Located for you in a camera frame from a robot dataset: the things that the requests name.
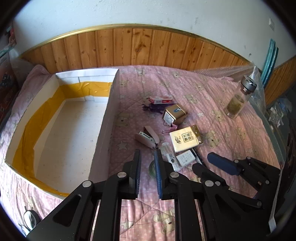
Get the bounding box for green tape roll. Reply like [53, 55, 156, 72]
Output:
[149, 160, 160, 179]

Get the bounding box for teal foam board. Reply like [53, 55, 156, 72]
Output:
[261, 39, 280, 84]

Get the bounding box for grey ribbed strip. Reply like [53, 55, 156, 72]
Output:
[261, 109, 285, 230]

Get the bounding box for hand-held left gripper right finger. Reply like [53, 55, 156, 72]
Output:
[154, 148, 271, 241]

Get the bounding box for glass bottle with tea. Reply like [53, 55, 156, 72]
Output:
[225, 75, 258, 119]

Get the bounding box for pink binder clip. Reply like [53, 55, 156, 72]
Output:
[163, 123, 178, 134]

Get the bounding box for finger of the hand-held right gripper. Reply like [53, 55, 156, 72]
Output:
[207, 152, 281, 193]
[192, 163, 262, 208]

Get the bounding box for purple plastic figurine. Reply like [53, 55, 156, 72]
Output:
[140, 104, 166, 114]

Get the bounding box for pink bear print blanket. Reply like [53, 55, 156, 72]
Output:
[0, 64, 285, 241]

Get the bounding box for red playing card box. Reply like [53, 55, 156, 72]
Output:
[148, 96, 173, 105]

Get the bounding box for black pen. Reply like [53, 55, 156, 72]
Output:
[191, 148, 205, 165]

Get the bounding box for small white tube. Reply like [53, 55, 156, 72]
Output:
[161, 142, 176, 163]

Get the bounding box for gold tin box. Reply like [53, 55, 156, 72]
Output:
[162, 104, 188, 126]

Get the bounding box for bubble wrap roll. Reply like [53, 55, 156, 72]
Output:
[193, 65, 266, 112]

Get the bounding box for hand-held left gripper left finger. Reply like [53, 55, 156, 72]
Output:
[26, 149, 142, 241]

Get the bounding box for eyeglasses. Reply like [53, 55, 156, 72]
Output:
[23, 206, 42, 232]

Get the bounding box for white cardboard box yellow tape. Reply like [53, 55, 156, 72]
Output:
[5, 67, 121, 200]

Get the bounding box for pink stapler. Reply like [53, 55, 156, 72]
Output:
[135, 126, 160, 149]

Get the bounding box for clear plastic bags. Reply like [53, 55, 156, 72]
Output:
[266, 97, 293, 128]

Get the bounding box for white and gold pack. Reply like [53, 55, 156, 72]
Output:
[169, 125, 204, 153]

